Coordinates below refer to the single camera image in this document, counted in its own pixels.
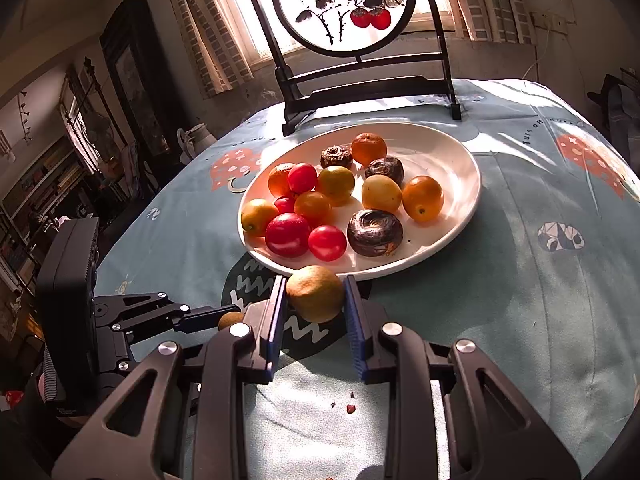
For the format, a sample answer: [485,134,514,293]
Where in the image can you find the yellow brown round fruit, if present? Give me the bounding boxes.
[286,265,346,324]

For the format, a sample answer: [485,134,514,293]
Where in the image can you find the white oval plate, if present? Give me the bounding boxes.
[237,121,482,282]

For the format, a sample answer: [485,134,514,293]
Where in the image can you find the dark wooden cabinet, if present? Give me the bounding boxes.
[99,0,193,181]

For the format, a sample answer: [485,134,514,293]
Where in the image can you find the large dark brown wrinkled fruit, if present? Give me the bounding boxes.
[346,208,404,257]

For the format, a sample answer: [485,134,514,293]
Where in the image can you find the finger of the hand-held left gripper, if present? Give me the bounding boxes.
[95,291,241,333]

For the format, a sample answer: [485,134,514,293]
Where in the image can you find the rough orange tangerine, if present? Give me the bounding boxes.
[351,132,388,167]

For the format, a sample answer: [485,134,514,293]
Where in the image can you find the small yellow citrus fruit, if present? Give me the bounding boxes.
[241,198,280,238]

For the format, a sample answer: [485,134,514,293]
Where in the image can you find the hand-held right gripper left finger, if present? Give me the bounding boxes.
[52,275,288,480]

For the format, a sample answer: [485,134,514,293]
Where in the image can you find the small dark brown wrinkled fruit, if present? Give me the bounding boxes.
[320,145,354,170]

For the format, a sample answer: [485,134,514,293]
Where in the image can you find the pile of dark clothes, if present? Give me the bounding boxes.
[587,67,640,171]

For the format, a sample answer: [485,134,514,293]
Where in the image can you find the white cable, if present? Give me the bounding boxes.
[520,30,551,81]

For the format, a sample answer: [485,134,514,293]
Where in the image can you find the wooden bookshelf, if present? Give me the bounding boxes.
[0,135,101,281]

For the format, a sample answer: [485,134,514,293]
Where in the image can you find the dark red plum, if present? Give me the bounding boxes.
[265,213,312,259]

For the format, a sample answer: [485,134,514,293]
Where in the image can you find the small orange citrus fruit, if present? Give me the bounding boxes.
[293,191,333,228]
[268,162,297,198]

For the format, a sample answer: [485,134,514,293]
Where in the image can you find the checked curtain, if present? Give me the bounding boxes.
[167,0,256,101]
[440,0,536,46]

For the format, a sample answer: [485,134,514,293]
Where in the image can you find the round painted screen on stand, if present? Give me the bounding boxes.
[237,0,463,136]

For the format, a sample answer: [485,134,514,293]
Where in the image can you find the white jug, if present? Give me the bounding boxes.
[177,122,218,166]

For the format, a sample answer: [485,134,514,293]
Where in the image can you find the light blue printed tablecloth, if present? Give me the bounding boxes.
[95,77,640,480]

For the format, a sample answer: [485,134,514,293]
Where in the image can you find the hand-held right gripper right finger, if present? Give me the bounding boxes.
[344,275,581,480]

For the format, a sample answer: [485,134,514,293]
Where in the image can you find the white wall socket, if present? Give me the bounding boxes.
[530,10,568,33]

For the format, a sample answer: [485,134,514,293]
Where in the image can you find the red fruit scrap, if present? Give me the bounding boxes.
[330,392,358,415]

